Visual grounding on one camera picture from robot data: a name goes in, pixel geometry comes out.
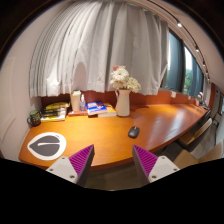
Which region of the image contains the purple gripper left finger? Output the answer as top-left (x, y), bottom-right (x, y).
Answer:
top-left (47, 145), bottom-right (95, 187)

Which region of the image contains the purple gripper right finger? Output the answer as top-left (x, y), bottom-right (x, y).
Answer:
top-left (132, 145), bottom-right (179, 185)

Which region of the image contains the white grey leaf mouse pad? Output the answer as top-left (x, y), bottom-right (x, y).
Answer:
top-left (27, 132), bottom-right (67, 161)

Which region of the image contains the black computer mouse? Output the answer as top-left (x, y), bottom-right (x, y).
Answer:
top-left (128, 126), bottom-right (140, 138)

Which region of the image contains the wooden chair near desk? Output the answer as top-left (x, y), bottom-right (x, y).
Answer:
top-left (177, 118), bottom-right (212, 152)

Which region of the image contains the yellow black book stack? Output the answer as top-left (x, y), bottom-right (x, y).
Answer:
top-left (41, 102), bottom-right (70, 122)

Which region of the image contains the wooden chair front right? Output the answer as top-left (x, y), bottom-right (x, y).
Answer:
top-left (174, 139), bottom-right (224, 169)

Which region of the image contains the dark green mug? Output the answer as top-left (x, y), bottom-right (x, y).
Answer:
top-left (27, 110), bottom-right (41, 126)

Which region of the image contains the white book under blue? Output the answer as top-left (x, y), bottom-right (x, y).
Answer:
top-left (98, 103), bottom-right (117, 117)

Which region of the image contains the clear sanitizer bottle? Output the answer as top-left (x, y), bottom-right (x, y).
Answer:
top-left (80, 94), bottom-right (86, 112)

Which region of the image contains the white tissue container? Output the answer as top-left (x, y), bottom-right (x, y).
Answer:
top-left (70, 90), bottom-right (81, 111)

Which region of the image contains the white ceramic pitcher vase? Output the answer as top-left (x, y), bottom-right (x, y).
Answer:
top-left (115, 90), bottom-right (130, 117)

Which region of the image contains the white pink flower bouquet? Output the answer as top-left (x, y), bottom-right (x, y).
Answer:
top-left (110, 65), bottom-right (141, 93)

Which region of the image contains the grey window curtain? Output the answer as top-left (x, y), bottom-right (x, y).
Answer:
top-left (161, 32), bottom-right (204, 97)

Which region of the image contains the white sheer curtain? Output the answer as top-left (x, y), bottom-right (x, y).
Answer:
top-left (29, 0), bottom-right (169, 97)

